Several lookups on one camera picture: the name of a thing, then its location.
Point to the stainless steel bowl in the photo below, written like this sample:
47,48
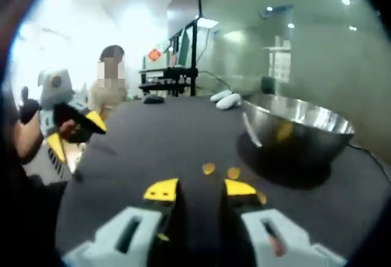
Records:
305,138

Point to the orange QQ candies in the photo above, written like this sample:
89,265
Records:
209,168

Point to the person's left hand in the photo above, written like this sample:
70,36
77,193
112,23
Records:
30,112

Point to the black computer mouse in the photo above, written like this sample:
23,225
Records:
153,99

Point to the black table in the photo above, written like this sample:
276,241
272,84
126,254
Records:
171,138

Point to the black metal rack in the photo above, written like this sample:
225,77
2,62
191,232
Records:
171,80

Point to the red paper decoration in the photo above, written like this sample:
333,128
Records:
154,55

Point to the small black box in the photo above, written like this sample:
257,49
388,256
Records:
268,85

